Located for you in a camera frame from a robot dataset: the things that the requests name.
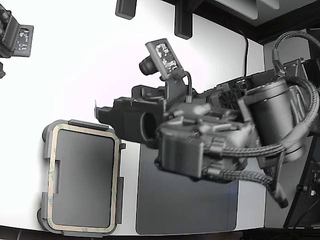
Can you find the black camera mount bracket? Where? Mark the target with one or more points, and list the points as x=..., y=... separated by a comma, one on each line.
x=176, y=90

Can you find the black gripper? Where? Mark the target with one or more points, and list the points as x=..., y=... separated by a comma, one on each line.
x=130, y=120

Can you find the dark robot arm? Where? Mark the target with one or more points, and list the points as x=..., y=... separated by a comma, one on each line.
x=270, y=105

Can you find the black metal frame stand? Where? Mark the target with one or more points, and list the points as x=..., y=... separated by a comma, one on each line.
x=303, y=190

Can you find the gray 3D-printed box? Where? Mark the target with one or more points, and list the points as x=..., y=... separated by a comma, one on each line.
x=85, y=175

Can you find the frame with 3M adhesive liner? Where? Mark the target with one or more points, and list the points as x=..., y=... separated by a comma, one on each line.
x=116, y=175

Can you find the black camera on stand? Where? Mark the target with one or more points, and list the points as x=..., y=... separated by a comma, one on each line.
x=12, y=37

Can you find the gray wrist camera board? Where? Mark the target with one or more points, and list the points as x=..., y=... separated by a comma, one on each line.
x=165, y=57

